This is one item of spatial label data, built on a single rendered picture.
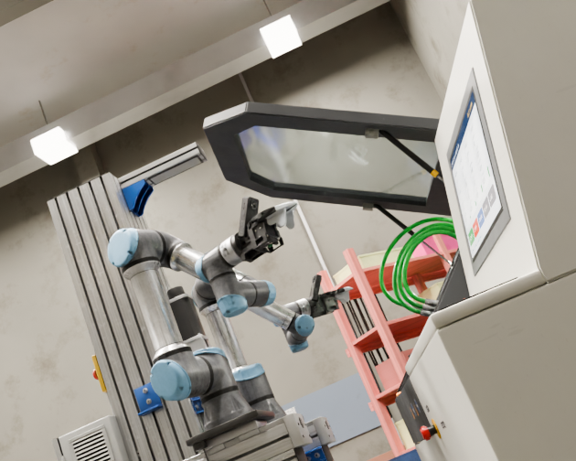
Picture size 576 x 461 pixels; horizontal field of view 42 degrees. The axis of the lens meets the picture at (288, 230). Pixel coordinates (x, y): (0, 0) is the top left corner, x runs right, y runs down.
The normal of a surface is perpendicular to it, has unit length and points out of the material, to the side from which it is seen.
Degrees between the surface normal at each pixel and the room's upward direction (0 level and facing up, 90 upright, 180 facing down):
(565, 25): 90
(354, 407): 90
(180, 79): 90
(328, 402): 90
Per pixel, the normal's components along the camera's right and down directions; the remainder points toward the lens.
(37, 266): -0.20, -0.26
